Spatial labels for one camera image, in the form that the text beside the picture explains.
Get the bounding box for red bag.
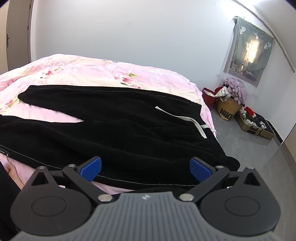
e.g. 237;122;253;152
202;87;223;110

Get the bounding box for pile of purple clothes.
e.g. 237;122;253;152
218;78;247;105

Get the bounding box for person's left hand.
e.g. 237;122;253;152
5;162;24;189

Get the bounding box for dark cloth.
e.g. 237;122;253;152
0;161;20;234

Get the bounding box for pink floral bed blanket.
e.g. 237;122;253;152
0;54;216;197

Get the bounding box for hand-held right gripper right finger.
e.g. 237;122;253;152
179;157;264;205

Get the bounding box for beige wardrobe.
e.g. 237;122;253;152
0;0;33;72

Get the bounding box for black pants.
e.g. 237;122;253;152
0;85;241;190

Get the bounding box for olive storage box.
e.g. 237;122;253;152
236;111;275;140

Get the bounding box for grey printed window curtain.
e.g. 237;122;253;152
223;16;275;87

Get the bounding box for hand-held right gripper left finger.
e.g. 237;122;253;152
30;156;115;205

